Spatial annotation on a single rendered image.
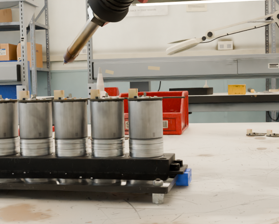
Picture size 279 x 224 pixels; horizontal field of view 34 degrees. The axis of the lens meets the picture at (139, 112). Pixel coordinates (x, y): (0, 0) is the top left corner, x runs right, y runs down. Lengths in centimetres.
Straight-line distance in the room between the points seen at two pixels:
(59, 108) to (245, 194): 14
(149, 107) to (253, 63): 237
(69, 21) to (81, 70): 54
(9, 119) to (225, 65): 235
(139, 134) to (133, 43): 455
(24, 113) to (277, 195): 18
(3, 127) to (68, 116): 5
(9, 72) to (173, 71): 99
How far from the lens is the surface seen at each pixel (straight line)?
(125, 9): 27
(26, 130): 34
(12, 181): 31
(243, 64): 266
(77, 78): 495
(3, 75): 291
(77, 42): 30
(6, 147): 36
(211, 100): 268
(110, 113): 32
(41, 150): 34
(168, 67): 266
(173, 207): 27
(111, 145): 32
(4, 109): 35
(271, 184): 34
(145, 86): 278
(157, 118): 32
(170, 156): 32
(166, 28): 483
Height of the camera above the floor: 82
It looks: 3 degrees down
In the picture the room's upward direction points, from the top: 1 degrees counter-clockwise
